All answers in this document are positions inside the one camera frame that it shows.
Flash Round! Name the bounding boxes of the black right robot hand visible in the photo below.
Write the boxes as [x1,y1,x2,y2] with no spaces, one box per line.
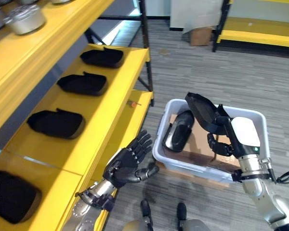
[207,104,261,157]

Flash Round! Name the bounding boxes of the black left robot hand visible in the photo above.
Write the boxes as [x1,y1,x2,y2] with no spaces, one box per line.
[102,129,160,189]

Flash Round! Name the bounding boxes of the black sole-shaped part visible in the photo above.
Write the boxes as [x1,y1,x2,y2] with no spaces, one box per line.
[184,92,226,135]
[56,71,108,97]
[79,46,124,69]
[0,170,42,225]
[26,108,86,140]
[161,110,196,153]

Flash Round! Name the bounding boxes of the white plastic box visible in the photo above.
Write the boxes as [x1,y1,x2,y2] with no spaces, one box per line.
[152,98,270,185]

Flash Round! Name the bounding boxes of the yellow metal shelf rack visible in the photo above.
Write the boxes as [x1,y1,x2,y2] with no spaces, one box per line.
[0,0,155,231]
[211,0,289,53]

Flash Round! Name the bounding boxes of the brown cardboard box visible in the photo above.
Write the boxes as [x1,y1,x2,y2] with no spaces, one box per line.
[189,26,213,47]

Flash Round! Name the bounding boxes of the dark left robot foot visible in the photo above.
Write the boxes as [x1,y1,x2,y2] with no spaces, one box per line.
[140,199,152,223]

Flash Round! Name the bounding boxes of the dark robot foot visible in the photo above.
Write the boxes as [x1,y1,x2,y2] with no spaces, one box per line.
[140,199,152,223]
[176,202,187,223]

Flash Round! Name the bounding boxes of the dark right robot foot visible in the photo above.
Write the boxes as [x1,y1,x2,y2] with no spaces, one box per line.
[176,202,187,223]

